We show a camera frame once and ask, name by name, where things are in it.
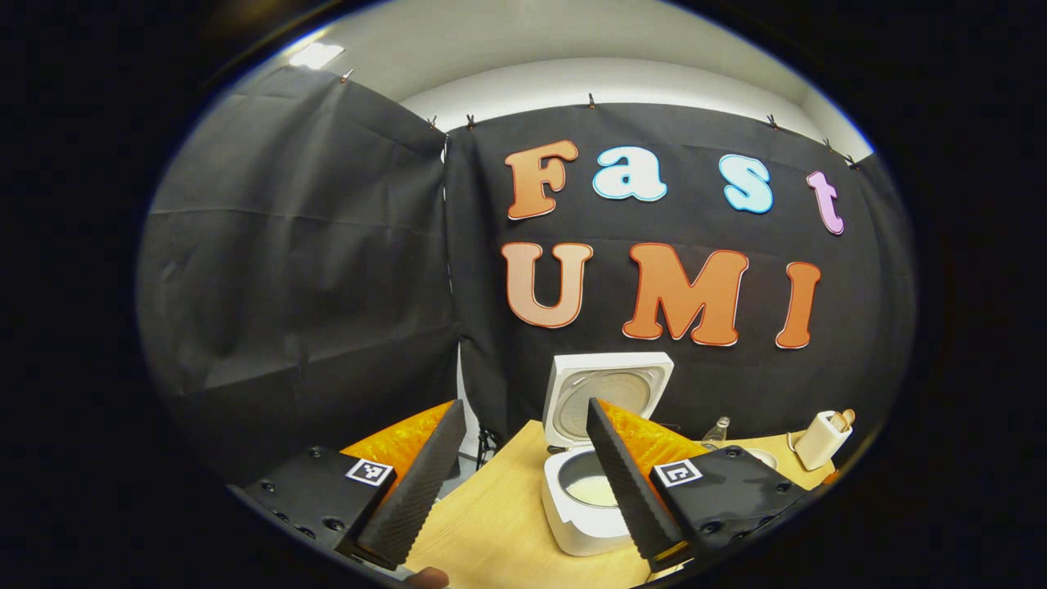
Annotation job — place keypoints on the white rice cooker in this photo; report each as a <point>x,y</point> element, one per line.
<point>564,523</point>

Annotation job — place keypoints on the black backdrop cloth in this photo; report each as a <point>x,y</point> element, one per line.
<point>327,286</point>

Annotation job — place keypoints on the white rice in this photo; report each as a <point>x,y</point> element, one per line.
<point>593,491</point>

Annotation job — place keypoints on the black tripod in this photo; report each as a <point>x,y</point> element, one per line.
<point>484,446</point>

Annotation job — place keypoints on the white toaster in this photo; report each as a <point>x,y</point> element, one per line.
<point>818,446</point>

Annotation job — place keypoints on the round white plate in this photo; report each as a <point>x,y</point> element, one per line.
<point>765,456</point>

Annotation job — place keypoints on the ceiling light panel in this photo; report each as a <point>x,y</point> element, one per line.
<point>315,55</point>

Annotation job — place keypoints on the clear plastic water bottle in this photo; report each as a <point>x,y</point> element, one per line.
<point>717,432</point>

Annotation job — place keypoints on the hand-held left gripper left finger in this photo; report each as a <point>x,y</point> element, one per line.
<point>425,483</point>

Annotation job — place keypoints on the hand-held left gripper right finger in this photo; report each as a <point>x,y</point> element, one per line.
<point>626,483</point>

